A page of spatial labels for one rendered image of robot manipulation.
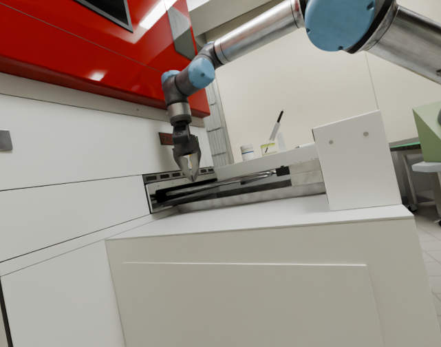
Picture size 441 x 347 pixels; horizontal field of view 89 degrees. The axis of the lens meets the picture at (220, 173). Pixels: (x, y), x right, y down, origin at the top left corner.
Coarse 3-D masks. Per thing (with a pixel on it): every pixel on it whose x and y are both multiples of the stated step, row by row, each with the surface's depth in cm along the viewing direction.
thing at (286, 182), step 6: (282, 180) 88; (288, 180) 86; (252, 186) 94; (258, 186) 93; (264, 186) 91; (270, 186) 90; (276, 186) 89; (282, 186) 88; (222, 192) 101; (228, 192) 100; (234, 192) 98; (240, 192) 97; (246, 192) 96
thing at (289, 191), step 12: (252, 192) 65; (264, 192) 63; (276, 192) 62; (288, 192) 60; (300, 192) 59; (312, 192) 57; (324, 192) 56; (180, 204) 79; (192, 204) 76; (204, 204) 74; (216, 204) 72; (228, 204) 69
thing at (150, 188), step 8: (200, 176) 97; (208, 176) 103; (216, 176) 109; (152, 184) 73; (160, 184) 76; (168, 184) 79; (176, 184) 83; (184, 184) 87; (152, 192) 73; (200, 192) 95; (208, 192) 101; (216, 192) 106; (152, 200) 72; (168, 200) 78; (176, 200) 81; (184, 200) 85; (152, 208) 71; (160, 208) 74
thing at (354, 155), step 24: (360, 120) 33; (336, 144) 35; (360, 144) 34; (384, 144) 32; (336, 168) 35; (360, 168) 34; (384, 168) 32; (336, 192) 36; (360, 192) 34; (384, 192) 33
